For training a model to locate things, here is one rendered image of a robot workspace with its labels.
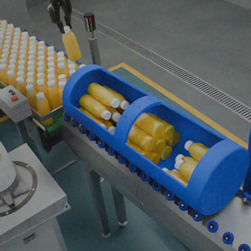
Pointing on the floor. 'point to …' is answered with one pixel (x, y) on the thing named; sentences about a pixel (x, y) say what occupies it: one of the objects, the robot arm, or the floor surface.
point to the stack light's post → (94, 51)
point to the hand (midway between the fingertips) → (64, 24)
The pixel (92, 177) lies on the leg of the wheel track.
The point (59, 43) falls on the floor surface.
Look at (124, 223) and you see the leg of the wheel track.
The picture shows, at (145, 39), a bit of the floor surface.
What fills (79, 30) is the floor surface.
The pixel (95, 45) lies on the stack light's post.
